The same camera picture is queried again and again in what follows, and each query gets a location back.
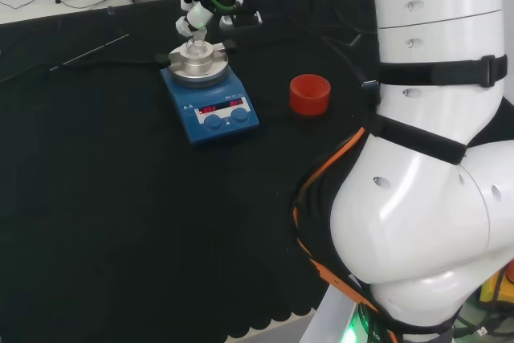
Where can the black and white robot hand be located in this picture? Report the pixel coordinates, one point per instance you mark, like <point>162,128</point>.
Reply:
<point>198,13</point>

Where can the heater with blue base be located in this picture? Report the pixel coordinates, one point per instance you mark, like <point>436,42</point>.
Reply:
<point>217,126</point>

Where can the clear round-bottom glass flask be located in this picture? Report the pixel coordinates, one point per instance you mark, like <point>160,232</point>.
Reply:
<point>197,47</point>

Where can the small clear clip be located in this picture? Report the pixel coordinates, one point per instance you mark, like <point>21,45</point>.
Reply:
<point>110,10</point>

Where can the thin glass rod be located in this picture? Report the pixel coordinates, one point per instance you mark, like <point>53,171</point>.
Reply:
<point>96,48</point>

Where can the black bench cloth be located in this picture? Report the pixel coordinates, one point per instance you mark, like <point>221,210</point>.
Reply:
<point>120,198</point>

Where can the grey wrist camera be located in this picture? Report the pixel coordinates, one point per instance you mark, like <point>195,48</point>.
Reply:
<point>241,21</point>

